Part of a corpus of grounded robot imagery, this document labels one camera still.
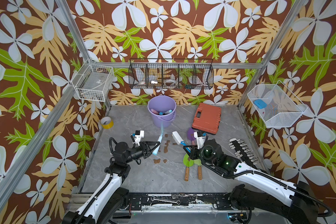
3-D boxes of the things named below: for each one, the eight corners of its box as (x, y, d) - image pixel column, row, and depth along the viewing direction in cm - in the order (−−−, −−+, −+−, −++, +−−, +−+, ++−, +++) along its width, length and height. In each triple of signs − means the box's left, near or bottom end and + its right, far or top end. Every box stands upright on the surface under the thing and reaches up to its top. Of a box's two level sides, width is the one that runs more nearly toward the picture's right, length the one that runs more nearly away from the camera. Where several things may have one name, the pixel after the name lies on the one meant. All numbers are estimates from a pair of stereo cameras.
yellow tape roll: (101, 129, 109) (98, 125, 106) (104, 120, 115) (101, 116, 111) (112, 129, 109) (110, 125, 105) (115, 120, 115) (113, 116, 111)
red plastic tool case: (190, 128, 106) (191, 125, 103) (197, 105, 122) (198, 102, 119) (216, 136, 102) (218, 133, 99) (220, 111, 118) (222, 107, 114)
